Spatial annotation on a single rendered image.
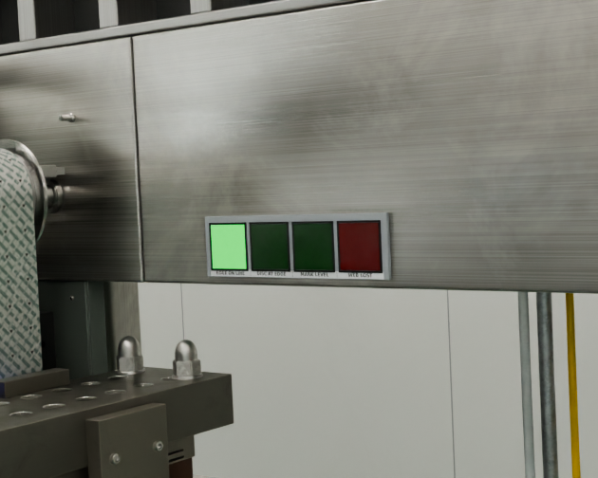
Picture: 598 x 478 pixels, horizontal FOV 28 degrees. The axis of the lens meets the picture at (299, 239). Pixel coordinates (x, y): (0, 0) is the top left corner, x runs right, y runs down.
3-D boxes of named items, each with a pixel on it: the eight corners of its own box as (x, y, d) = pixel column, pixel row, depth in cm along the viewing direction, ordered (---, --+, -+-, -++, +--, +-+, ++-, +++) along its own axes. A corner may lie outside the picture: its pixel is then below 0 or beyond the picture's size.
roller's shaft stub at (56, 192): (-1, 216, 150) (-4, 181, 149) (42, 213, 155) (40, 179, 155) (22, 215, 147) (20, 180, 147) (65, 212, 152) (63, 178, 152)
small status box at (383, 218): (206, 277, 138) (203, 216, 137) (210, 276, 138) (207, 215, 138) (388, 280, 123) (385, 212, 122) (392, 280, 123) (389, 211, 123)
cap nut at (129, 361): (108, 373, 146) (106, 337, 146) (130, 368, 149) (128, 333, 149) (130, 375, 144) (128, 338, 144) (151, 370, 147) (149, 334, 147)
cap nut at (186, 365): (165, 378, 140) (163, 340, 140) (186, 374, 143) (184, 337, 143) (188, 380, 138) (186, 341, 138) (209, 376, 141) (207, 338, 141)
